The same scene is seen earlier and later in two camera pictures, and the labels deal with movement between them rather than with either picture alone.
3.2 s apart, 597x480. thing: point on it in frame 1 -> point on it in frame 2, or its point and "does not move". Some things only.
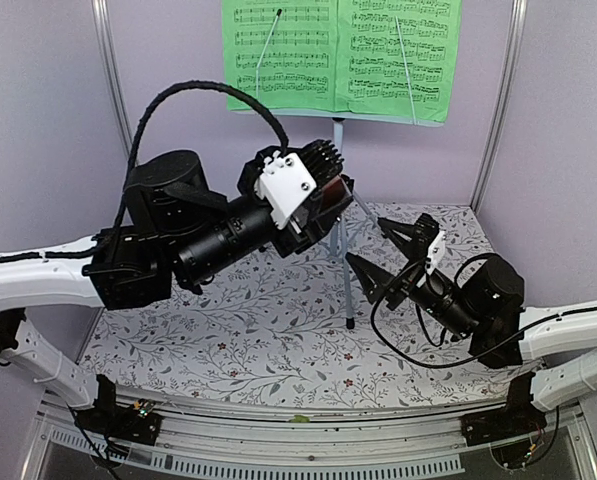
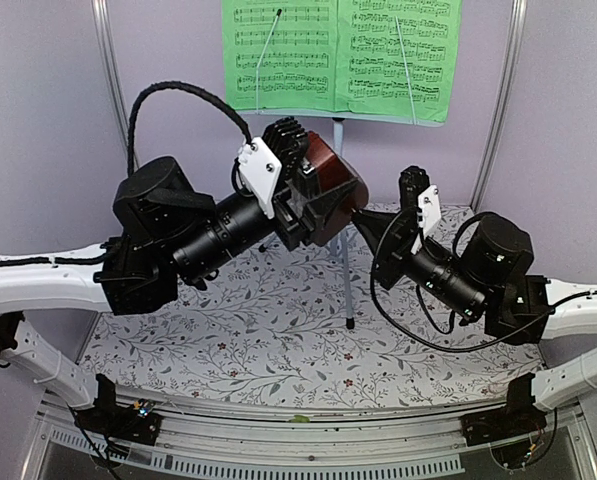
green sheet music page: (397, 58) does not move
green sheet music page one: (282, 53) does not move
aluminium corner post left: (102, 16) does not move
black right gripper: (405, 280) -> (390, 235)
